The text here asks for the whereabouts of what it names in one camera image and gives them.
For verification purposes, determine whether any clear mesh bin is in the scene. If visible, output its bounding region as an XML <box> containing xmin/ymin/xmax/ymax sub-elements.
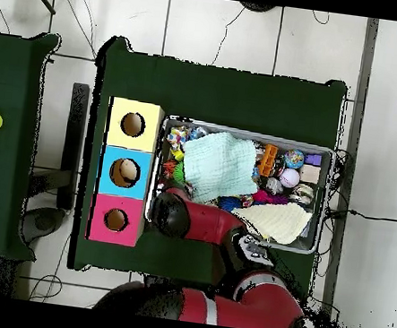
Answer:
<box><xmin>147</xmin><ymin>115</ymin><xmax>337</xmax><ymax>257</ymax></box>

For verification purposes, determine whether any wooden box with three holes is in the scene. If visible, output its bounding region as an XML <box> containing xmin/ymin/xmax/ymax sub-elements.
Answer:
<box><xmin>86</xmin><ymin>95</ymin><xmax>168</xmax><ymax>249</ymax></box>

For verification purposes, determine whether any green spiky ball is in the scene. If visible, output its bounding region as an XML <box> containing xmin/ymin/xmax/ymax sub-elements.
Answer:
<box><xmin>171</xmin><ymin>158</ymin><xmax>189</xmax><ymax>185</ymax></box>

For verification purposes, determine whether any mint green cloth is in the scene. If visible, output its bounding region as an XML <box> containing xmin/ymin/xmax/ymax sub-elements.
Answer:
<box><xmin>175</xmin><ymin>125</ymin><xmax>267</xmax><ymax>211</ymax></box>

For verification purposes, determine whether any colourful crinkled packet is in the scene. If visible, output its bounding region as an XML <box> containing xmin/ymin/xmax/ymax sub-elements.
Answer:
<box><xmin>165</xmin><ymin>123</ymin><xmax>190</xmax><ymax>151</ymax></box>

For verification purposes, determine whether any orange plastic toy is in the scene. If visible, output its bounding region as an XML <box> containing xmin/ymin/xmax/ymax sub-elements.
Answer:
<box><xmin>257</xmin><ymin>142</ymin><xmax>280</xmax><ymax>178</ymax></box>

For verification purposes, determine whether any white baseball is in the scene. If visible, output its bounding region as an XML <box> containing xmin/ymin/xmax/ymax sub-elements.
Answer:
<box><xmin>278</xmin><ymin>167</ymin><xmax>303</xmax><ymax>190</ymax></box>

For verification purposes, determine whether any colourful speckled ball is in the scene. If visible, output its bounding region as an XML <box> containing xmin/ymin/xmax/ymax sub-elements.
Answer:
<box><xmin>283</xmin><ymin>148</ymin><xmax>306</xmax><ymax>170</ymax></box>

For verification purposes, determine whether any cream yellow cloth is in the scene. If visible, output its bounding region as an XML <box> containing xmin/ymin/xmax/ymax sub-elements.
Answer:
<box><xmin>226</xmin><ymin>193</ymin><xmax>315</xmax><ymax>249</ymax></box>

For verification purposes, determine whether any plain wooden block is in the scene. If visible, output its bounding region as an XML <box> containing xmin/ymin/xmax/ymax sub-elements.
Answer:
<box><xmin>300</xmin><ymin>163</ymin><xmax>323</xmax><ymax>186</ymax></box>

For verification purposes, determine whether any purple block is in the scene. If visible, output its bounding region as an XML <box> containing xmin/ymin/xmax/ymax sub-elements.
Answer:
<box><xmin>304</xmin><ymin>152</ymin><xmax>324</xmax><ymax>168</ymax></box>

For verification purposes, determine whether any black floor cable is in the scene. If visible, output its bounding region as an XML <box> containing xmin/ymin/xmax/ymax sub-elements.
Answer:
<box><xmin>346</xmin><ymin>207</ymin><xmax>397</xmax><ymax>223</ymax></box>

